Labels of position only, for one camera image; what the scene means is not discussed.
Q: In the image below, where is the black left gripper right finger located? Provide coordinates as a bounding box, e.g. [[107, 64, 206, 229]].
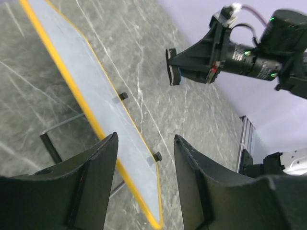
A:
[[174, 135, 307, 230]]

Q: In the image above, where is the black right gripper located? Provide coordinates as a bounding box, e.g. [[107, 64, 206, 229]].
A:
[[167, 9, 307, 88]]

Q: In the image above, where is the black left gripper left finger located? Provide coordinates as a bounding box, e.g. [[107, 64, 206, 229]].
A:
[[0, 133, 118, 230]]

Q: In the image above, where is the blue whiteboard eraser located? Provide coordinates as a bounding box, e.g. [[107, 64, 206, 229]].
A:
[[165, 48, 181, 86]]

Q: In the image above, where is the yellow framed whiteboard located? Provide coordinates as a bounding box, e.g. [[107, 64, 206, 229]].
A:
[[21, 0, 163, 230]]

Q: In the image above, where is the aluminium right side rail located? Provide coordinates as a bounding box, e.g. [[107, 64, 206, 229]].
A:
[[236, 116, 255, 174]]

